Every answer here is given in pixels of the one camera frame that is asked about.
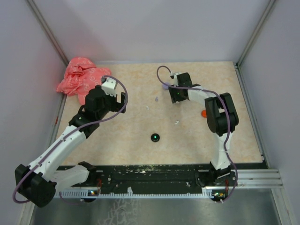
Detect orange earbud charging case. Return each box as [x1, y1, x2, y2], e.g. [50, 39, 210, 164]
[201, 110, 207, 118]

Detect black earbud charging case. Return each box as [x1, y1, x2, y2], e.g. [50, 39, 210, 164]
[150, 133, 160, 143]

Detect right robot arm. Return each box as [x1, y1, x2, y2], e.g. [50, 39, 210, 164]
[168, 73, 239, 186]

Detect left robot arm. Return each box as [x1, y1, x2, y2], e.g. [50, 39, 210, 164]
[12, 85, 128, 207]

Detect purple earbud charging case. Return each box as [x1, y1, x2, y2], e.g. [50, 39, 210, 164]
[162, 82, 170, 90]

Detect pink crumpled cloth bag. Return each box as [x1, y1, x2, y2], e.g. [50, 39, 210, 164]
[56, 57, 112, 105]

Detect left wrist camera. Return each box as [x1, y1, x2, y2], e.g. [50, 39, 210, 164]
[101, 77, 118, 97]

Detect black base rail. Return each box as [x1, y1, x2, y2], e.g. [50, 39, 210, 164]
[70, 164, 235, 195]

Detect white cable duct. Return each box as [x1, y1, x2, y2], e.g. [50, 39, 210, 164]
[52, 187, 218, 199]

